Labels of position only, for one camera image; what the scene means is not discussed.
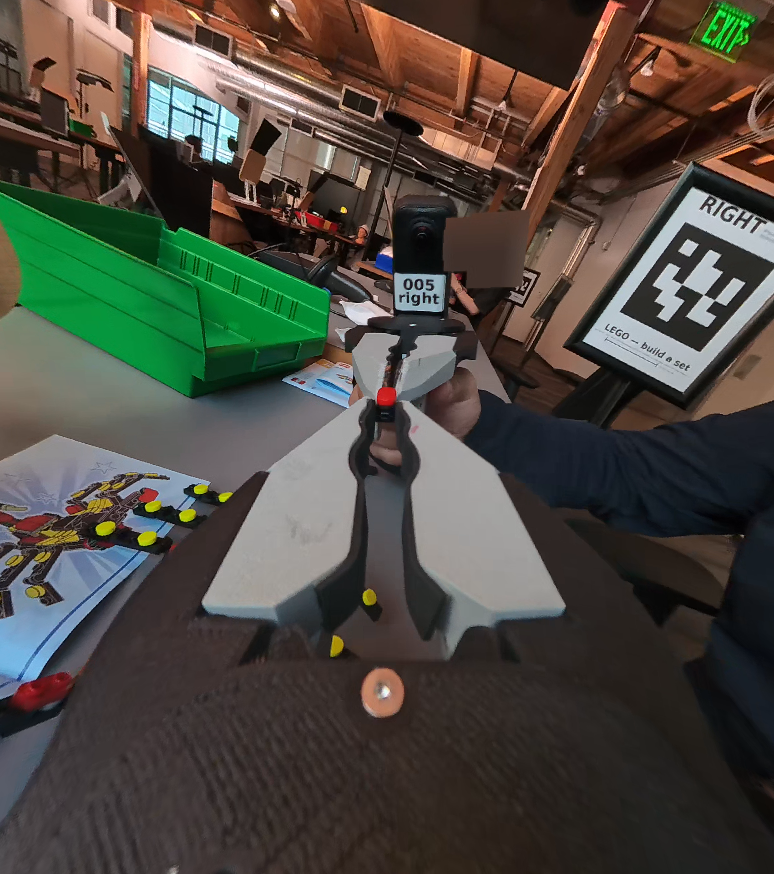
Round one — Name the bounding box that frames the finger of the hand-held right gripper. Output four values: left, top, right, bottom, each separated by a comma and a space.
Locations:
397, 336, 459, 411
351, 335, 398, 409

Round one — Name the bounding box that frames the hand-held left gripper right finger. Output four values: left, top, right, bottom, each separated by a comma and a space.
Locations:
394, 401, 567, 660

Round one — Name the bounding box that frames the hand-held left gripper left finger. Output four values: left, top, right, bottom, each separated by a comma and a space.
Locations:
201, 399, 370, 660

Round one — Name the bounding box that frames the small red black lego assembly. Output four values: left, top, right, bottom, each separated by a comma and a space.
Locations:
373, 388, 399, 441

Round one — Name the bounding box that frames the person's right forearm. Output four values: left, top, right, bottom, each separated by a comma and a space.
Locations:
463, 386, 774, 542

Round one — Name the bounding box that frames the open lego instruction booklet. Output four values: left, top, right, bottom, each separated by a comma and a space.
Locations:
0, 435, 212, 776

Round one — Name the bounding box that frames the red yellow black lego assembly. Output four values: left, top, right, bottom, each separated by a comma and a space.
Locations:
0, 672, 76, 740

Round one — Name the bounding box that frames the person's right hand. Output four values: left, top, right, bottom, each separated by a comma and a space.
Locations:
349, 369, 482, 475

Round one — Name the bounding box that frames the small white blue leaflet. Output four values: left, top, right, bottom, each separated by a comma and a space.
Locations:
282, 360, 355, 409

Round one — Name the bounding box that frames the black barcode scanner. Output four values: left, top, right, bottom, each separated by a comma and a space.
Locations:
271, 251, 374, 305

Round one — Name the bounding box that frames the black floor lamp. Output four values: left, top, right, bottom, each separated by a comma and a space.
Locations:
363, 111, 424, 264

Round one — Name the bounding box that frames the small framed marker sign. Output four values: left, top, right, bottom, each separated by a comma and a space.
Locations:
506, 268, 542, 308

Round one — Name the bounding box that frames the black office chair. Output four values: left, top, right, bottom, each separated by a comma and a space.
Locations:
561, 515, 729, 625

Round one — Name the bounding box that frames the green plastic bin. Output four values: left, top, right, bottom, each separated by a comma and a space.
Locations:
0, 176, 331, 398

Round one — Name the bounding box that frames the black framed marker sign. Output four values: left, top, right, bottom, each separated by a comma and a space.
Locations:
551, 162, 774, 430

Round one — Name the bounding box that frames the person's torso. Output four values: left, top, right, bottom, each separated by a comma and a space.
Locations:
686, 382, 774, 874

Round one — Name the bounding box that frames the green exit sign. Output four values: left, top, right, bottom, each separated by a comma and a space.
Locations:
690, 0, 758, 64

